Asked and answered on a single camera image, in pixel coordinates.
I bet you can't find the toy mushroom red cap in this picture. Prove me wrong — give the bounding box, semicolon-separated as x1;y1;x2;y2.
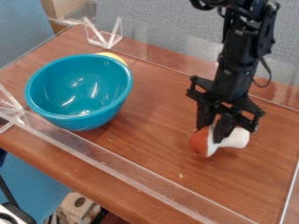
189;124;251;158

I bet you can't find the front clear acrylic barrier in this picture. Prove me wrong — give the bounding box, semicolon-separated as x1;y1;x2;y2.
0;85;257;224

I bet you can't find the white block under table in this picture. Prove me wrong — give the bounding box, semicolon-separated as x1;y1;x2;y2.
56;192;102;224

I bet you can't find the clear acrylic barrier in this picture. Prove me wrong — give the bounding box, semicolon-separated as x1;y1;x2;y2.
0;85;257;224
113;37;299;111

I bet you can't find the clear acrylic corner bracket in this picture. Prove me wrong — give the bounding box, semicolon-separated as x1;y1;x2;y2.
62;16;126;50

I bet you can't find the back clear acrylic barrier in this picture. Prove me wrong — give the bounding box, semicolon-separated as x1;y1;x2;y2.
113;37;299;111

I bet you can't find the yellow object behind bowl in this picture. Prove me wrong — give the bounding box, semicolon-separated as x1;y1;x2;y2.
96;52;127;66

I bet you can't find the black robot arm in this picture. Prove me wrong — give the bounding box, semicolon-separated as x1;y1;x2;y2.
187;0;281;143

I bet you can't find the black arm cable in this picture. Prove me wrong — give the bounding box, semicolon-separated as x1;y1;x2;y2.
251;56;274;88

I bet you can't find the blue bowl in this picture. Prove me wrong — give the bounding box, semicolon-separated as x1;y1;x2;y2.
24;53;134;131

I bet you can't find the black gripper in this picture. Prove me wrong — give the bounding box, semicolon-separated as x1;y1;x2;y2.
186;75;266;144

